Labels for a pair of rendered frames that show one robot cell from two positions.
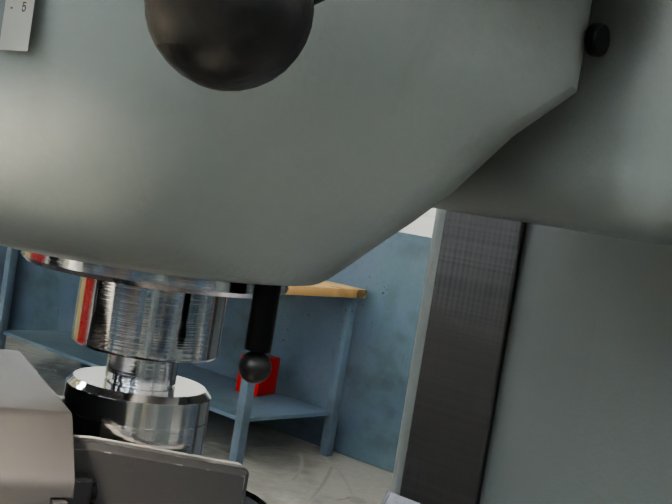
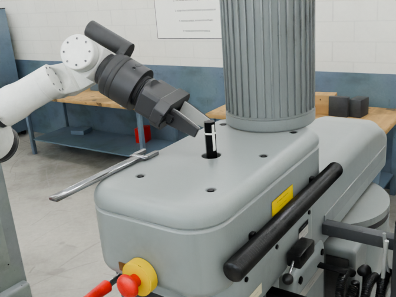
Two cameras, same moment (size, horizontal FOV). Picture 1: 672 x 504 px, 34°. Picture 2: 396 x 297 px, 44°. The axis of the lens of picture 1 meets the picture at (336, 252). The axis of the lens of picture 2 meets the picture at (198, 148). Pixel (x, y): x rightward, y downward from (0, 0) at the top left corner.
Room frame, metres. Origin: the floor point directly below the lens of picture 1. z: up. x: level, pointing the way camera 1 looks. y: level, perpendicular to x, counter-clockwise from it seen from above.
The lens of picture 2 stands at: (-0.52, 0.16, 2.20)
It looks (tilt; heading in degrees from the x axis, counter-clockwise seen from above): 19 degrees down; 355
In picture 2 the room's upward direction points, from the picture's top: 5 degrees counter-clockwise
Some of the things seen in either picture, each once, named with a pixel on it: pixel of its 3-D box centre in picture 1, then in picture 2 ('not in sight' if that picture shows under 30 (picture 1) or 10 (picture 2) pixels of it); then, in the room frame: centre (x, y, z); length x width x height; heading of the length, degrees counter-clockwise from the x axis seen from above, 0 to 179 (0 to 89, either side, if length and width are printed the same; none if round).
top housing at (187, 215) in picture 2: not in sight; (217, 191); (0.36, 0.05, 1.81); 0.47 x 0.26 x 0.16; 139
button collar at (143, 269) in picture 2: not in sight; (139, 276); (0.18, 0.21, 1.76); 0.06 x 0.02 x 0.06; 49
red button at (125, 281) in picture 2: not in sight; (129, 284); (0.16, 0.22, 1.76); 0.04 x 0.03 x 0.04; 49
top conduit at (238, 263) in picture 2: not in sight; (291, 210); (0.28, -0.08, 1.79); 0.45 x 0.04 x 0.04; 139
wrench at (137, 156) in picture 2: not in sight; (106, 172); (0.31, 0.25, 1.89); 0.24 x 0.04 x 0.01; 139
